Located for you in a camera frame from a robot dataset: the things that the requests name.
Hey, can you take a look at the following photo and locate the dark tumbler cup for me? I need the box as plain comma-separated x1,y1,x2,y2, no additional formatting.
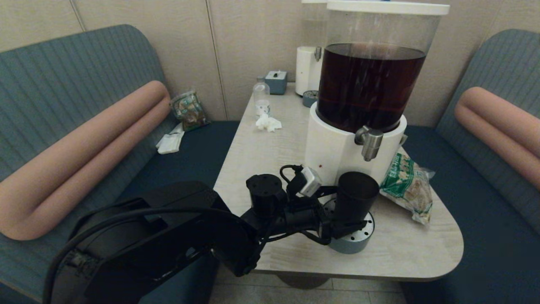
336,171,380,224

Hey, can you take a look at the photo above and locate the silver metal dispenser tap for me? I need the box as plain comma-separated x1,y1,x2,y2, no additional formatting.
354,125,385,162

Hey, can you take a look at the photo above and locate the round blue-grey perforated drip tray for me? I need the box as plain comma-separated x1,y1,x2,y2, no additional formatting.
323,198,375,255

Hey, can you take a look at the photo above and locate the large white dark-tea drink dispenser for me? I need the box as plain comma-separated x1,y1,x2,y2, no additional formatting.
302,0,450,206

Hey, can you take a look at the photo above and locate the clear green-print grain snack bag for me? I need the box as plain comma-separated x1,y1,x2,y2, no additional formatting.
378,152,436,225

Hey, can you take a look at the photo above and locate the crumpled white tissue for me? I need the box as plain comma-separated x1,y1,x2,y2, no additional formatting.
255,113,282,132

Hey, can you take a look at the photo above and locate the clear plastic bottle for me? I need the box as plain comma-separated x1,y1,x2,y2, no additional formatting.
253,76,271,116

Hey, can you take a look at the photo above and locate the blue-grey tissue box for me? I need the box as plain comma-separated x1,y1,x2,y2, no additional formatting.
265,70,288,95

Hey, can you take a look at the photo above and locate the small white clear drink dispenser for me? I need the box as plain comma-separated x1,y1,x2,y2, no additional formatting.
295,0,329,97

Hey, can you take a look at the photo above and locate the teal booth bench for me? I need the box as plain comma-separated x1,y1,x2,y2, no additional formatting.
399,29,540,304
0,24,241,304

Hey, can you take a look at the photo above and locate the white napkin packet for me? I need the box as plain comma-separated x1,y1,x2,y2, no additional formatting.
155,122,185,155

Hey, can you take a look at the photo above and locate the crumpled clear snack bag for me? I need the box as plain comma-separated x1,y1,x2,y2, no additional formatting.
170,89,210,131

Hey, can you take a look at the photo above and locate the pink bolster cushion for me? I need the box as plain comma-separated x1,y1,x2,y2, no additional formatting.
454,87,540,190
0,80,171,241

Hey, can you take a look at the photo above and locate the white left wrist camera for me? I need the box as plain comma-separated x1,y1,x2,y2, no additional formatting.
297,166,322,198

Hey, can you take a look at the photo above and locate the round table pedestal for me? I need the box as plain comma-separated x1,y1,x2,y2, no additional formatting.
276,272,332,290

